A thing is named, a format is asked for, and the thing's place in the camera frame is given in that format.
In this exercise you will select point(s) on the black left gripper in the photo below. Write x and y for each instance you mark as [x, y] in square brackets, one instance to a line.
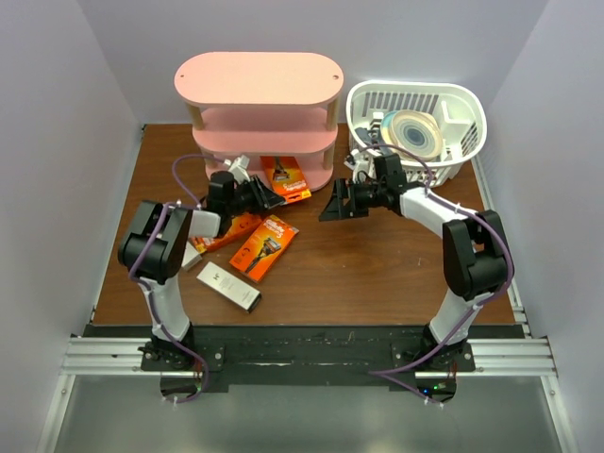
[262, 197]

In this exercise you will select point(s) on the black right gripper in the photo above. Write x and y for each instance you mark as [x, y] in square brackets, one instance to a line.
[336, 209]

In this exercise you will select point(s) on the orange Gillette razor box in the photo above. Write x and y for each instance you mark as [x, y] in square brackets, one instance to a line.
[241, 226]
[286, 178]
[262, 249]

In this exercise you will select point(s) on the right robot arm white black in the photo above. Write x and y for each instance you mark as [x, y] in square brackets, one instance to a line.
[477, 261]

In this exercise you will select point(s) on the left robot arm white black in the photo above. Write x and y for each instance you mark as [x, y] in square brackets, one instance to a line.
[153, 248]

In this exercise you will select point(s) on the pink three-tier wooden shelf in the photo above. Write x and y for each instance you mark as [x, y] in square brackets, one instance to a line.
[280, 104]

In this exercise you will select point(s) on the grey white razor box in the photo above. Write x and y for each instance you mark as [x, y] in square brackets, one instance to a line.
[230, 287]

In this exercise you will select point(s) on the white Harry's razor box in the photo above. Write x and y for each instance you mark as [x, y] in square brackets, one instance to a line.
[191, 257]

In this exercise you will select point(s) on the stack of ceramic plates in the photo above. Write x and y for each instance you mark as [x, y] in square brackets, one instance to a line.
[404, 132]

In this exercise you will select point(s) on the white plastic basket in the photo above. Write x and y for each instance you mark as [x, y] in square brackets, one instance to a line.
[457, 111]

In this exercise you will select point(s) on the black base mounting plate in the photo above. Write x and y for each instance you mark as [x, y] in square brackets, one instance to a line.
[330, 355]

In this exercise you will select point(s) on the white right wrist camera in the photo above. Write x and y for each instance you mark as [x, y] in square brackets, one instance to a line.
[361, 163]

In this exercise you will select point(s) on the aluminium frame rail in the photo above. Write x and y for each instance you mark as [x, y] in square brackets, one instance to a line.
[107, 402]

